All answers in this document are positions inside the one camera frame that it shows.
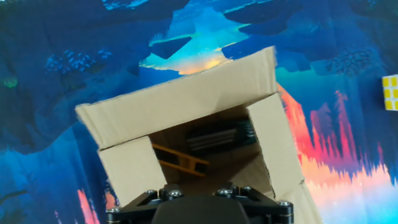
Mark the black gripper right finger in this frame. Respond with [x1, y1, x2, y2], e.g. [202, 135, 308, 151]
[215, 182, 295, 224]

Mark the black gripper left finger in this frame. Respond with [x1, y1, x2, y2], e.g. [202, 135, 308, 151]
[105, 183, 185, 224]

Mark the brown cardboard box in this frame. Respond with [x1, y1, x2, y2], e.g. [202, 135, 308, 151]
[74, 45, 324, 224]

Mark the yellow folding hex key set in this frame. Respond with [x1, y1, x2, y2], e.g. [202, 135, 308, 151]
[151, 142, 211, 178]

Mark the dark green folding hex key set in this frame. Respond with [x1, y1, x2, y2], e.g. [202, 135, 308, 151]
[185, 119, 259, 153]

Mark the landscape print tablecloth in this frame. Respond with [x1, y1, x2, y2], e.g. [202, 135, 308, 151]
[0, 0, 398, 224]

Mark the Rubik's cube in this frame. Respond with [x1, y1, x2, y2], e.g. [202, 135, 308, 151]
[381, 73, 398, 111]

